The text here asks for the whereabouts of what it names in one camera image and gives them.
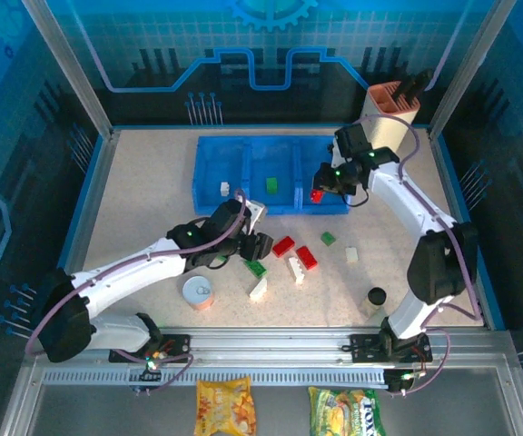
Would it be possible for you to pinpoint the green eight-stud lego brick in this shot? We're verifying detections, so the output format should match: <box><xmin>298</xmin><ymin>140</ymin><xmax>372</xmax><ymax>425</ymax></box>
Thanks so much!
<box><xmin>242</xmin><ymin>259</ymin><xmax>268</xmax><ymax>279</ymax></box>

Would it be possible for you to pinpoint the white sloped lego brick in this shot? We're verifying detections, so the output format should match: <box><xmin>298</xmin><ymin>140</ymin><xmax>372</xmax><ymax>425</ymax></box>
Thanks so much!
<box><xmin>248</xmin><ymin>276</ymin><xmax>269</xmax><ymax>302</ymax></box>

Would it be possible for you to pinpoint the long white lego brick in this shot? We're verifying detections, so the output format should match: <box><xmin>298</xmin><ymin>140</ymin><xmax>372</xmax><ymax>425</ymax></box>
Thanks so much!
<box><xmin>287</xmin><ymin>256</ymin><xmax>307</xmax><ymax>285</ymax></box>

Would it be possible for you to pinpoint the silver tin can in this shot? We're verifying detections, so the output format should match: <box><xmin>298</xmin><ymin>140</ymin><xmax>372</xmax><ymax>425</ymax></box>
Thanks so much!
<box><xmin>183</xmin><ymin>275</ymin><xmax>217</xmax><ymax>311</ymax></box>

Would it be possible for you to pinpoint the beige knife block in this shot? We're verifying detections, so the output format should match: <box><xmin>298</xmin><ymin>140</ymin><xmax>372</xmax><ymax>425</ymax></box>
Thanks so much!
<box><xmin>363</xmin><ymin>81</ymin><xmax>422</xmax><ymax>152</ymax></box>

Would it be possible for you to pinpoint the blue three-compartment plastic bin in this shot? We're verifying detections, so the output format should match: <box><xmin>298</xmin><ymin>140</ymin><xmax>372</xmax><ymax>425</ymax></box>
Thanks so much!
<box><xmin>192</xmin><ymin>134</ymin><xmax>352</xmax><ymax>216</ymax></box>

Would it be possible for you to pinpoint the black lidded jar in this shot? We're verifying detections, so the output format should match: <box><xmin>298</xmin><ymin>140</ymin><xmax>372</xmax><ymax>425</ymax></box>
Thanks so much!
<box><xmin>359</xmin><ymin>286</ymin><xmax>389</xmax><ymax>319</ymax></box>

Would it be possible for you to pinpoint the yellow snack bag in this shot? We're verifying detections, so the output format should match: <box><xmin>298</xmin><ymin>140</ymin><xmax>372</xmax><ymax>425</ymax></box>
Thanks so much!
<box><xmin>195</xmin><ymin>376</ymin><xmax>258</xmax><ymax>436</ymax></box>

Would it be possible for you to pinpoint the green yellow noodle bag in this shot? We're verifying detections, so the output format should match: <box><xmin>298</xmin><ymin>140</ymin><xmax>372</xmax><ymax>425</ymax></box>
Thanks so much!
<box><xmin>309</xmin><ymin>385</ymin><xmax>388</xmax><ymax>436</ymax></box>

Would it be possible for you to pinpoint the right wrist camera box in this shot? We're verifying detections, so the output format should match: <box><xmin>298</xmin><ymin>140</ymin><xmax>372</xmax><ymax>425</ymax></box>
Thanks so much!
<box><xmin>329</xmin><ymin>123</ymin><xmax>375</xmax><ymax>168</ymax></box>

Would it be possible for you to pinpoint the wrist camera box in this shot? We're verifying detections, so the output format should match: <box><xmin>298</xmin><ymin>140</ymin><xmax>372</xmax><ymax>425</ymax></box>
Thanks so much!
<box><xmin>329</xmin><ymin>123</ymin><xmax>375</xmax><ymax>168</ymax></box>
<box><xmin>206</xmin><ymin>198</ymin><xmax>268</xmax><ymax>233</ymax></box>

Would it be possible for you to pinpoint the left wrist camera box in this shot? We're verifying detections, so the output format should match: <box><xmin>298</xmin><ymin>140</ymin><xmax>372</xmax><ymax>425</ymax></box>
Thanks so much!
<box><xmin>206</xmin><ymin>198</ymin><xmax>268</xmax><ymax>233</ymax></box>

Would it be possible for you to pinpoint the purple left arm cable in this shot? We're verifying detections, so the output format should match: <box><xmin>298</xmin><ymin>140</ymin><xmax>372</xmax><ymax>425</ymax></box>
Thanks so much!
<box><xmin>25</xmin><ymin>188</ymin><xmax>250</xmax><ymax>397</ymax></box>

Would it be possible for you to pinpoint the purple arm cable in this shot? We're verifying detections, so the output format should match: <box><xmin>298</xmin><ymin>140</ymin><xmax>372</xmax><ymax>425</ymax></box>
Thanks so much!
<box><xmin>25</xmin><ymin>188</ymin><xmax>250</xmax><ymax>397</ymax></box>
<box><xmin>354</xmin><ymin>113</ymin><xmax>483</xmax><ymax>397</ymax></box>

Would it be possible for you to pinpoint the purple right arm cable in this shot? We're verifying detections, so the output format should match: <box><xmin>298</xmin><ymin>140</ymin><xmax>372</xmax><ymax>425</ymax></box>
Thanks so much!
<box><xmin>354</xmin><ymin>113</ymin><xmax>483</xmax><ymax>397</ymax></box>

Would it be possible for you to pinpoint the aluminium frame rail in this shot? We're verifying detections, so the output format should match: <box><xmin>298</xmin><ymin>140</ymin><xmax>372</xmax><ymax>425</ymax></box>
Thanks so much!
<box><xmin>23</xmin><ymin>327</ymin><xmax>523</xmax><ymax>370</ymax></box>

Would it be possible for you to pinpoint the black handled knife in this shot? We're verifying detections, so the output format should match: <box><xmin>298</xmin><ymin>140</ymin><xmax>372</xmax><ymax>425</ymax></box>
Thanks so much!
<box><xmin>407</xmin><ymin>68</ymin><xmax>435</xmax><ymax>99</ymax></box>
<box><xmin>394</xmin><ymin>75</ymin><xmax>419</xmax><ymax>100</ymax></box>

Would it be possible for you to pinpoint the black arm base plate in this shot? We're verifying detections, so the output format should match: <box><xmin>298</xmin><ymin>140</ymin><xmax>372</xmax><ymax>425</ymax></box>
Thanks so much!
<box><xmin>350</xmin><ymin>333</ymin><xmax>433</xmax><ymax>364</ymax></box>
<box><xmin>108</xmin><ymin>334</ymin><xmax>191</xmax><ymax>364</ymax></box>

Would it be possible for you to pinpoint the slotted grey cable duct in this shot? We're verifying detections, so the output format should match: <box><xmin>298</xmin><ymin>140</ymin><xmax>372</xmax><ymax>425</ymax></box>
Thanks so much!
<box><xmin>42</xmin><ymin>368</ymin><xmax>390</xmax><ymax>388</ymax></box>

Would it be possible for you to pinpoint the aluminium frame post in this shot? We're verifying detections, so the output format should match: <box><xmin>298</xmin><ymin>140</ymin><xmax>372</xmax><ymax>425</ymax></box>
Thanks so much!
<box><xmin>19</xmin><ymin>0</ymin><xmax>123</xmax><ymax>140</ymax></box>
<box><xmin>427</xmin><ymin>0</ymin><xmax>518</xmax><ymax>142</ymax></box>

